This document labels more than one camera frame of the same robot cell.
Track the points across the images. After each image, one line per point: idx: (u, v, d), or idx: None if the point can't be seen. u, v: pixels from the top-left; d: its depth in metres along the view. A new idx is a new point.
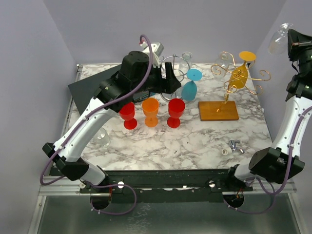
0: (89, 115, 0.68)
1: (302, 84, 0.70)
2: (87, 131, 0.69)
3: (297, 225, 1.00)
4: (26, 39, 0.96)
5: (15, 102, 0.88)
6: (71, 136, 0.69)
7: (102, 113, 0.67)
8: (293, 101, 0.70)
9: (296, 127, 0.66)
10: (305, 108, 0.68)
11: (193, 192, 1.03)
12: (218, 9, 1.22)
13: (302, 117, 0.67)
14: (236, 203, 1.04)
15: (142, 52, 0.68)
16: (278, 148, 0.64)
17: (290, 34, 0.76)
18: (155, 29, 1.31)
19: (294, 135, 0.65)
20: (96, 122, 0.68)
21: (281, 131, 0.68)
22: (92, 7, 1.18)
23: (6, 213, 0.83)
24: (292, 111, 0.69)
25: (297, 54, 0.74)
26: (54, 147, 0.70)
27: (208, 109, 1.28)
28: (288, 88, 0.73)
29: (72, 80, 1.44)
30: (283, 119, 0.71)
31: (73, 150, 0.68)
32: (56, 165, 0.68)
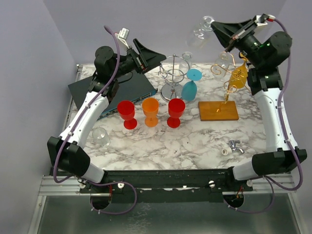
0: (90, 103, 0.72)
1: (261, 75, 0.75)
2: (91, 117, 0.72)
3: (297, 225, 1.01)
4: (25, 39, 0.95)
5: (15, 102, 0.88)
6: (78, 122, 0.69)
7: (102, 99, 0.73)
8: (265, 96, 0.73)
9: (281, 121, 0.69)
10: (277, 98, 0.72)
11: (193, 192, 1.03)
12: (218, 9, 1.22)
13: (280, 107, 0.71)
14: (236, 203, 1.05)
15: (105, 46, 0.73)
16: (280, 148, 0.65)
17: (218, 29, 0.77)
18: (155, 29, 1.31)
19: (284, 130, 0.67)
20: (98, 108, 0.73)
21: (270, 128, 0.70)
22: (92, 7, 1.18)
23: (6, 214, 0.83)
24: (268, 106, 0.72)
25: (238, 46, 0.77)
26: (62, 137, 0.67)
27: (208, 109, 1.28)
28: (252, 85, 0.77)
29: (72, 80, 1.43)
30: (264, 116, 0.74)
31: (81, 136, 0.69)
32: (69, 149, 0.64)
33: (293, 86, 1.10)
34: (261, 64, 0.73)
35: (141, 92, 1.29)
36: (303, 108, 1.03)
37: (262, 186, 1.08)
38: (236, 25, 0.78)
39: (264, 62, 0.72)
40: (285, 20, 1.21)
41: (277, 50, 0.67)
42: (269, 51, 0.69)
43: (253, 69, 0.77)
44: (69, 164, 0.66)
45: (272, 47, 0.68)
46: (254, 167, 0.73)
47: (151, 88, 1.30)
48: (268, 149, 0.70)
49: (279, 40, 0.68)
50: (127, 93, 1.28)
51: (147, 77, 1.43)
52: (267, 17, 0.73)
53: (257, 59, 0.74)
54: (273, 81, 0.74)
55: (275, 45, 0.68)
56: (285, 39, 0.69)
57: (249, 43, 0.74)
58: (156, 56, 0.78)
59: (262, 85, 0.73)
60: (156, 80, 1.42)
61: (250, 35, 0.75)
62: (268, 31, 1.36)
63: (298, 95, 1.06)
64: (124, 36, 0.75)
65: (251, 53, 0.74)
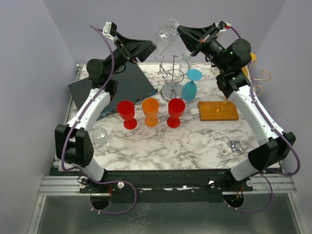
0: (95, 96, 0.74)
1: (228, 78, 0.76)
2: (97, 108, 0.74)
3: (297, 225, 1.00)
4: (25, 39, 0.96)
5: (15, 101, 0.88)
6: (84, 112, 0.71)
7: (105, 94, 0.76)
8: (239, 95, 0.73)
9: (262, 113, 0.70)
10: (250, 94, 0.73)
11: (193, 192, 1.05)
12: (218, 9, 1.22)
13: (255, 101, 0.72)
14: (236, 203, 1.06)
15: (93, 59, 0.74)
16: (270, 138, 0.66)
17: (184, 33, 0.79)
18: (154, 28, 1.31)
19: (267, 119, 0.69)
20: (102, 101, 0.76)
21: (254, 123, 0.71)
22: (92, 7, 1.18)
23: (6, 214, 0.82)
24: (245, 103, 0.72)
25: (204, 50, 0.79)
26: (69, 125, 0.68)
27: (208, 109, 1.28)
28: (223, 89, 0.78)
29: (72, 80, 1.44)
30: (245, 113, 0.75)
31: (87, 124, 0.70)
32: (77, 135, 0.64)
33: (293, 86, 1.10)
34: (227, 69, 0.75)
35: (141, 92, 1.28)
36: (303, 108, 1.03)
37: (262, 186, 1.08)
38: (200, 29, 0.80)
39: (230, 68, 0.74)
40: (284, 20, 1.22)
41: (240, 57, 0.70)
42: (233, 58, 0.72)
43: (221, 74, 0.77)
44: (75, 154, 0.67)
45: (235, 54, 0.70)
46: (253, 163, 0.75)
47: (151, 88, 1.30)
48: (260, 142, 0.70)
49: (240, 47, 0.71)
50: (127, 93, 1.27)
51: (147, 77, 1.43)
52: (224, 24, 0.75)
53: (223, 64, 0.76)
54: (240, 80, 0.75)
55: (238, 53, 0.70)
56: (245, 45, 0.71)
57: (215, 48, 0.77)
58: (141, 45, 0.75)
59: (232, 86, 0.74)
60: (156, 80, 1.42)
61: (214, 40, 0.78)
62: (267, 31, 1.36)
63: (298, 95, 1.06)
64: (108, 30, 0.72)
65: (217, 57, 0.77)
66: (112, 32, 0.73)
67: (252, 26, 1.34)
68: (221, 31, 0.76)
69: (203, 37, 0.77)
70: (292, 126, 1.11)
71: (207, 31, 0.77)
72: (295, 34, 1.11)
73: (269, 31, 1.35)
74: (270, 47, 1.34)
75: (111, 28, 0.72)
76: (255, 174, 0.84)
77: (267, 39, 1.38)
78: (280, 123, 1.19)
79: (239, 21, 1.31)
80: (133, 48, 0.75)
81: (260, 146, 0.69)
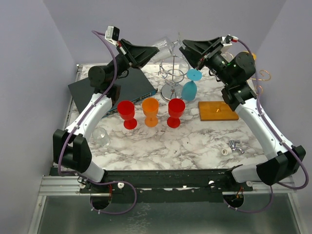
0: (96, 102, 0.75)
1: (234, 91, 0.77)
2: (96, 115, 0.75)
3: (297, 225, 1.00)
4: (25, 39, 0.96)
5: (15, 102, 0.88)
6: (84, 118, 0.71)
7: (107, 100, 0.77)
8: (245, 108, 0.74)
9: (269, 126, 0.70)
10: (257, 107, 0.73)
11: (193, 192, 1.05)
12: (218, 9, 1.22)
13: (263, 114, 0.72)
14: (236, 203, 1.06)
15: (96, 66, 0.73)
16: (280, 152, 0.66)
17: (189, 46, 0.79)
18: (154, 28, 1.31)
19: (275, 133, 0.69)
20: (102, 107, 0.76)
21: (262, 137, 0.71)
22: (92, 7, 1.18)
23: (6, 214, 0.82)
24: (252, 116, 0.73)
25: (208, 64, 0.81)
26: (68, 130, 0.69)
27: (208, 109, 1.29)
28: (229, 102, 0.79)
29: (72, 80, 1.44)
30: (251, 126, 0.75)
31: (87, 130, 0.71)
32: (74, 141, 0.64)
33: (293, 86, 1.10)
34: (232, 83, 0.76)
35: (141, 92, 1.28)
36: (303, 108, 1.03)
37: (262, 186, 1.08)
38: (205, 42, 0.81)
39: (235, 81, 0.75)
40: (284, 20, 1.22)
41: (244, 69, 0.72)
42: (237, 71, 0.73)
43: (226, 87, 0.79)
44: (72, 160, 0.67)
45: (239, 67, 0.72)
46: (261, 177, 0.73)
47: (151, 88, 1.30)
48: (268, 155, 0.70)
49: (243, 59, 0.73)
50: (127, 93, 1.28)
51: (147, 77, 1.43)
52: (231, 38, 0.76)
53: (227, 77, 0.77)
54: (246, 93, 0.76)
55: (242, 65, 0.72)
56: (248, 57, 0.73)
57: (219, 61, 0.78)
58: (146, 51, 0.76)
59: (238, 99, 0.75)
60: (156, 80, 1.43)
61: (218, 54, 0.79)
62: (267, 31, 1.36)
63: (298, 95, 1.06)
64: (110, 34, 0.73)
65: (221, 71, 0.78)
66: (114, 37, 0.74)
67: (252, 26, 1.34)
68: (224, 45, 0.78)
69: (207, 50, 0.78)
70: (292, 126, 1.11)
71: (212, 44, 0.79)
72: (296, 34, 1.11)
73: (269, 31, 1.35)
74: (270, 47, 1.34)
75: (113, 33, 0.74)
76: (256, 181, 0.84)
77: (266, 39, 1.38)
78: (280, 123, 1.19)
79: (239, 21, 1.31)
80: (138, 56, 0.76)
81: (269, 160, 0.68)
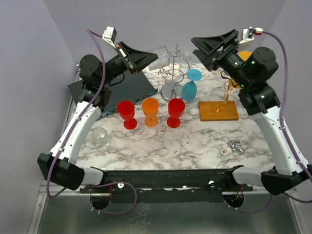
0: (81, 115, 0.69)
1: (253, 94, 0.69)
2: (83, 129, 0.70)
3: (297, 225, 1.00)
4: (25, 39, 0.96)
5: (15, 102, 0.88)
6: (68, 137, 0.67)
7: (93, 110, 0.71)
8: (266, 118, 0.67)
9: (289, 142, 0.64)
10: (279, 118, 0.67)
11: (193, 192, 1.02)
12: (218, 9, 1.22)
13: (283, 128, 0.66)
14: (236, 203, 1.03)
15: (89, 55, 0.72)
16: (295, 172, 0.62)
17: (198, 45, 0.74)
18: (154, 28, 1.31)
19: (293, 150, 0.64)
20: (89, 119, 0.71)
21: (278, 151, 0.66)
22: (92, 7, 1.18)
23: (6, 215, 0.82)
24: (271, 127, 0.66)
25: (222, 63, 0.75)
26: (52, 153, 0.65)
27: (208, 109, 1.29)
28: (248, 106, 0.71)
29: (72, 80, 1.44)
30: (268, 137, 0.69)
31: (73, 150, 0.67)
32: (60, 166, 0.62)
33: (293, 86, 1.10)
34: (250, 84, 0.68)
35: (141, 92, 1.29)
36: (303, 108, 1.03)
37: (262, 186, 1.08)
38: (218, 38, 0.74)
39: (254, 80, 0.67)
40: (285, 20, 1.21)
41: (265, 65, 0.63)
42: (257, 68, 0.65)
43: (243, 90, 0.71)
44: (61, 181, 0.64)
45: (259, 63, 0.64)
46: (264, 185, 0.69)
47: (151, 88, 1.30)
48: (280, 171, 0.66)
49: (263, 54, 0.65)
50: (127, 93, 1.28)
51: (147, 77, 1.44)
52: (254, 31, 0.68)
53: (244, 78, 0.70)
54: (269, 96, 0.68)
55: (262, 61, 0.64)
56: (268, 52, 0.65)
57: (232, 61, 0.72)
58: (146, 56, 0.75)
59: (260, 107, 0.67)
60: (156, 80, 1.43)
61: (232, 53, 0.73)
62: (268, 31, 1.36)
63: (299, 95, 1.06)
64: (109, 35, 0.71)
65: (235, 71, 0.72)
66: (113, 38, 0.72)
67: (252, 26, 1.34)
68: (240, 42, 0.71)
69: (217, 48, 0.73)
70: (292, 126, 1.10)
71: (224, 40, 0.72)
72: (296, 34, 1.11)
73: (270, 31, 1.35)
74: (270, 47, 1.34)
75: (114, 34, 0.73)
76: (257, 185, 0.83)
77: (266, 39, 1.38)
78: None
79: (239, 21, 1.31)
80: (138, 59, 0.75)
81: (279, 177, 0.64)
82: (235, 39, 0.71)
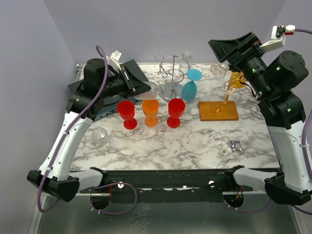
0: (68, 129, 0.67)
1: (277, 103, 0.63)
2: (72, 145, 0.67)
3: (297, 225, 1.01)
4: (25, 39, 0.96)
5: (15, 102, 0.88)
6: (56, 154, 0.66)
7: (81, 123, 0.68)
8: (289, 135, 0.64)
9: (306, 161, 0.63)
10: (301, 135, 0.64)
11: (193, 192, 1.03)
12: (218, 9, 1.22)
13: (304, 146, 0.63)
14: (236, 203, 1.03)
15: (98, 58, 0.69)
16: (305, 191, 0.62)
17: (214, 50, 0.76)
18: (155, 28, 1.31)
19: (309, 169, 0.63)
20: (78, 131, 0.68)
21: (292, 168, 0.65)
22: (92, 7, 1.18)
23: (6, 214, 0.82)
24: (292, 145, 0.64)
25: (242, 68, 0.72)
26: (41, 171, 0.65)
27: (208, 109, 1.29)
28: (272, 118, 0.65)
29: (72, 80, 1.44)
30: (284, 152, 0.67)
31: (62, 168, 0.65)
32: (49, 186, 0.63)
33: None
34: (275, 91, 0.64)
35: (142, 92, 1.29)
36: None
37: None
38: (233, 41, 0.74)
39: (279, 88, 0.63)
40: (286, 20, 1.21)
41: (293, 71, 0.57)
42: (282, 75, 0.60)
43: (266, 100, 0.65)
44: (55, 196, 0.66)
45: (285, 69, 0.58)
46: (269, 193, 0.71)
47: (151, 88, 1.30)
48: (288, 185, 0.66)
49: (290, 59, 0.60)
50: None
51: (147, 77, 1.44)
52: (283, 30, 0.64)
53: (264, 85, 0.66)
54: (295, 105, 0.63)
55: (289, 67, 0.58)
56: (296, 57, 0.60)
57: (252, 65, 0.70)
58: (142, 86, 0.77)
59: (285, 123, 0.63)
60: (156, 80, 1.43)
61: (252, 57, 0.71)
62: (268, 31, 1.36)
63: None
64: (116, 57, 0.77)
65: (254, 75, 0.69)
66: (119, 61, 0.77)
67: (252, 26, 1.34)
68: (263, 45, 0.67)
69: (233, 52, 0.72)
70: None
71: (240, 44, 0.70)
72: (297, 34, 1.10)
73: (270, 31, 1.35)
74: None
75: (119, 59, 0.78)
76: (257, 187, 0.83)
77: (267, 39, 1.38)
78: None
79: (239, 21, 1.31)
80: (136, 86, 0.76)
81: (290, 191, 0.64)
82: (255, 43, 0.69)
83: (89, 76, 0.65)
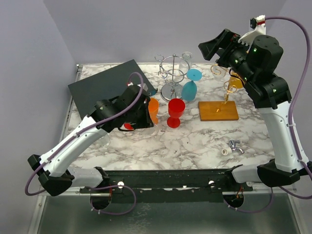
0: (80, 132, 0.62)
1: (262, 84, 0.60)
2: (77, 147, 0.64)
3: (297, 225, 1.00)
4: (26, 39, 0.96)
5: (15, 102, 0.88)
6: (59, 150, 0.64)
7: (93, 132, 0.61)
8: (276, 115, 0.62)
9: (294, 140, 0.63)
10: (288, 114, 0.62)
11: (193, 192, 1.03)
12: (218, 9, 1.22)
13: (291, 126, 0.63)
14: (236, 203, 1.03)
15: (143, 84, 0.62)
16: (294, 170, 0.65)
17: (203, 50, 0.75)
18: (155, 29, 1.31)
19: (297, 149, 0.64)
20: (88, 138, 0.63)
21: (280, 149, 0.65)
22: (92, 7, 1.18)
23: (6, 214, 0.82)
24: (279, 125, 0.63)
25: (228, 63, 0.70)
26: (41, 160, 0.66)
27: (208, 109, 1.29)
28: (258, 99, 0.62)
29: (72, 80, 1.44)
30: (272, 133, 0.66)
31: (59, 165, 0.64)
32: (39, 178, 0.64)
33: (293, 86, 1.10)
34: (257, 73, 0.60)
35: None
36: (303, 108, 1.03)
37: (262, 187, 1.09)
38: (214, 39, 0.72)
39: (260, 68, 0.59)
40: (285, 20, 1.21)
41: (268, 49, 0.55)
42: (260, 55, 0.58)
43: (250, 82, 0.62)
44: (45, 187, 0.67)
45: (261, 48, 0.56)
46: (261, 178, 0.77)
47: (151, 88, 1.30)
48: (278, 166, 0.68)
49: (264, 40, 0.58)
50: None
51: (147, 77, 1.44)
52: (255, 21, 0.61)
53: (248, 70, 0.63)
54: (281, 86, 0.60)
55: (264, 46, 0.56)
56: (270, 38, 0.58)
57: (234, 58, 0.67)
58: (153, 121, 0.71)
59: (271, 103, 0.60)
60: (156, 80, 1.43)
61: (235, 50, 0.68)
62: (268, 31, 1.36)
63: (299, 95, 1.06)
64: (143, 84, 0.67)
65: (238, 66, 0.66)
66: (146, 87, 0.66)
67: None
68: (242, 37, 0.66)
69: (215, 50, 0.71)
70: None
71: (218, 40, 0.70)
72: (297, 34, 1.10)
73: (270, 31, 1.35)
74: None
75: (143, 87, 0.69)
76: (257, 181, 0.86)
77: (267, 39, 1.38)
78: None
79: (239, 21, 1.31)
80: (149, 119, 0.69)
81: (280, 171, 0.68)
82: (233, 37, 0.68)
83: (127, 92, 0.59)
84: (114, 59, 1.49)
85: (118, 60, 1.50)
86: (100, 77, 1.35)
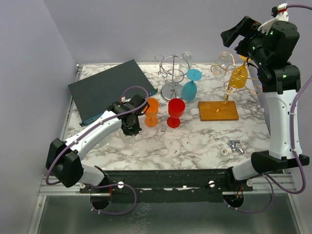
0: (104, 120, 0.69)
1: (273, 69, 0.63)
2: (101, 134, 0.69)
3: (297, 225, 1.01)
4: (25, 39, 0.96)
5: (14, 101, 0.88)
6: (87, 133, 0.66)
7: (116, 120, 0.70)
8: (279, 100, 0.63)
9: (290, 128, 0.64)
10: (291, 103, 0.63)
11: (193, 192, 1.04)
12: (218, 9, 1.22)
13: (292, 114, 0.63)
14: (236, 203, 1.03)
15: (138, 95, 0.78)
16: (283, 157, 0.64)
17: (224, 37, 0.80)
18: (155, 28, 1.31)
19: (292, 138, 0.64)
20: (110, 126, 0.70)
21: (276, 135, 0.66)
22: (92, 7, 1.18)
23: (5, 214, 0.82)
24: (280, 111, 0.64)
25: (247, 50, 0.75)
26: (66, 142, 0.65)
27: (208, 109, 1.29)
28: (266, 82, 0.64)
29: (72, 80, 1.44)
30: (273, 119, 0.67)
31: (85, 147, 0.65)
32: (66, 158, 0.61)
33: None
34: (269, 57, 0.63)
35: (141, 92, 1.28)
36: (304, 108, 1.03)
37: (262, 186, 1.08)
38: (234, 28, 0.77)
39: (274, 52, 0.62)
40: None
41: (283, 33, 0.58)
42: (276, 39, 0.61)
43: (261, 66, 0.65)
44: (62, 172, 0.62)
45: (277, 31, 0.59)
46: (253, 165, 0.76)
47: (151, 88, 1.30)
48: (271, 152, 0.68)
49: (282, 25, 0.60)
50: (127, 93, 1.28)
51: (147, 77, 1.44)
52: (277, 9, 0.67)
53: (263, 56, 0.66)
54: (293, 73, 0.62)
55: (280, 29, 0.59)
56: (289, 24, 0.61)
57: (253, 44, 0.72)
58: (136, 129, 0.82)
59: (278, 87, 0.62)
60: (156, 80, 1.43)
61: (255, 38, 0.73)
62: None
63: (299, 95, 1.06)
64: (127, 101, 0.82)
65: (255, 51, 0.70)
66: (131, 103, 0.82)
67: None
68: (262, 25, 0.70)
69: (235, 36, 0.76)
70: None
71: (238, 27, 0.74)
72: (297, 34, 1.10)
73: None
74: None
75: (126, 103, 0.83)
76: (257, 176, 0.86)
77: None
78: None
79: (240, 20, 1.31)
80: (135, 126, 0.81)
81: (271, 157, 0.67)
82: (253, 24, 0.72)
83: (135, 99, 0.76)
84: (114, 59, 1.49)
85: (118, 60, 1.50)
86: (100, 77, 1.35)
